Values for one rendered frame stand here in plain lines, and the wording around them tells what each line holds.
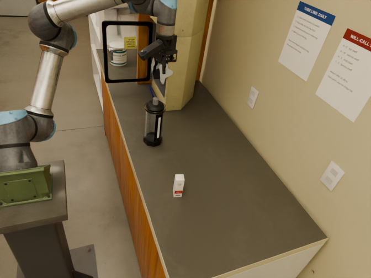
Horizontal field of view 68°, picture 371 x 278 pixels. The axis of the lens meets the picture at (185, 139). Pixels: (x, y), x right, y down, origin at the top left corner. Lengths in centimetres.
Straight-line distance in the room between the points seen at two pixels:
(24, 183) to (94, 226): 117
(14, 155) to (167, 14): 79
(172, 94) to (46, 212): 95
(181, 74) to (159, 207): 81
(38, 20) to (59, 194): 69
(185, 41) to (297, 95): 66
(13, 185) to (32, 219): 15
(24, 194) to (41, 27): 64
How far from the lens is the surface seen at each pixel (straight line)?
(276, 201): 139
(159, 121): 139
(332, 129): 127
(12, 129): 120
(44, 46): 132
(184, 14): 154
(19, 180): 120
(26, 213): 127
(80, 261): 217
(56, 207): 126
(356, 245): 134
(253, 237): 123
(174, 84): 168
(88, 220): 234
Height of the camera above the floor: 191
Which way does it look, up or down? 39 degrees down
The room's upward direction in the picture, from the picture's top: 10 degrees clockwise
